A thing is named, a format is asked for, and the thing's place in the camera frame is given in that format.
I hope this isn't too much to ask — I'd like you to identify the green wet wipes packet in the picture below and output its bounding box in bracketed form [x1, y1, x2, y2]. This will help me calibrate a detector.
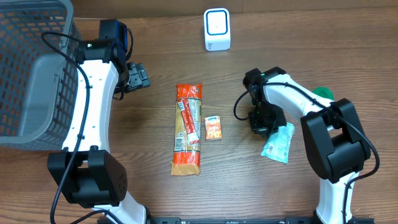
[261, 123, 295, 164]

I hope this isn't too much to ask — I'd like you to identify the green lid glass jar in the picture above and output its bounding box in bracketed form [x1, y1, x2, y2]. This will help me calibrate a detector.
[312, 86, 334, 101]

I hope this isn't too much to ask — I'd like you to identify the orange spaghetti packet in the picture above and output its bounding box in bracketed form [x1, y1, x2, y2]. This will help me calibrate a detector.
[171, 83, 202, 176]

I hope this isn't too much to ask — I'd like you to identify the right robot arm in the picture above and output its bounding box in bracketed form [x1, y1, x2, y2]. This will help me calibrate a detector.
[243, 67, 374, 223]

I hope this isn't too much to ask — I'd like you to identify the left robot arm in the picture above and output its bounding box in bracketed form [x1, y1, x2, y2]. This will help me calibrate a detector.
[47, 19, 152, 224]

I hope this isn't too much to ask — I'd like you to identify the white barcode scanner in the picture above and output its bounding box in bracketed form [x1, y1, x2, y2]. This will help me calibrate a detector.
[203, 7, 231, 52]

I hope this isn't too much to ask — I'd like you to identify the grey plastic mesh basket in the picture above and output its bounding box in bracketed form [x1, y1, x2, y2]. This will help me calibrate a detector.
[1, 0, 80, 151]

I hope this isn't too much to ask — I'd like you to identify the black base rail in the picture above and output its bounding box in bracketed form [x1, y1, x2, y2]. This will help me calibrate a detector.
[96, 216, 376, 224]

